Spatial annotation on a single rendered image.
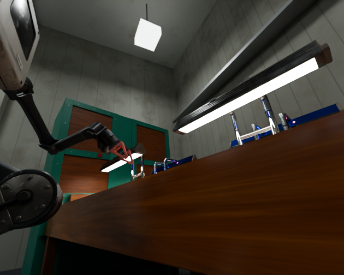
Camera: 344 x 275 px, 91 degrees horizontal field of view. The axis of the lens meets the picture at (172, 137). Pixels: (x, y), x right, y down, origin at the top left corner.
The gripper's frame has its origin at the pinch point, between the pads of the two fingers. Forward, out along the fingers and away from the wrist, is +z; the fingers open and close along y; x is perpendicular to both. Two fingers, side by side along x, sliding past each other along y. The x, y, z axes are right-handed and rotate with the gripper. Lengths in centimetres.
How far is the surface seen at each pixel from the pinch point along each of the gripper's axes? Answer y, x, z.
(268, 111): 13, 56, 31
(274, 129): 13, 51, 38
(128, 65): -283, 164, -345
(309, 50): 39, 59, 29
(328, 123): 58, 21, 38
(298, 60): 38, 56, 28
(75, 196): -67, -54, -36
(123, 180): -105, -22, -31
